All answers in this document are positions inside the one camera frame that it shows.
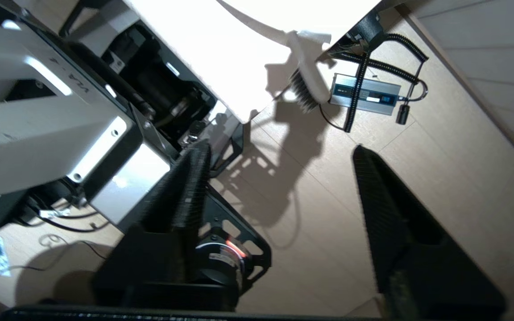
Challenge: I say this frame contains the black coiled cable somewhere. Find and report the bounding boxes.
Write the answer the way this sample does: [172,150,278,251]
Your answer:
[319,33,430,133]

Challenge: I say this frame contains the pale toothbrush grey bristles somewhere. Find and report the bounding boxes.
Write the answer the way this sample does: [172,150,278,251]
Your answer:
[216,0,333,113]

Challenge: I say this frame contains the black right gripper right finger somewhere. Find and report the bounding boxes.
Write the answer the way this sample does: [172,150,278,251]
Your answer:
[352,145,507,321]

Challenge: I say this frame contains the silver power inverter box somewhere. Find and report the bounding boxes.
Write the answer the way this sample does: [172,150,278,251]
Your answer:
[328,73,403,116]

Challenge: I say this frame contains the black table corner fitting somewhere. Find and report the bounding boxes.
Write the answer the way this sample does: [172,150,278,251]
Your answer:
[328,11,385,56]

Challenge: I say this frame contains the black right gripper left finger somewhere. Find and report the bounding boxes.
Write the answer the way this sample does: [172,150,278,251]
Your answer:
[93,140,213,309]

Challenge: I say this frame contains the black wires white connector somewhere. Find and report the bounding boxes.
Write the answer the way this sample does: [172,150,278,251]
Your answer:
[14,192,110,233]

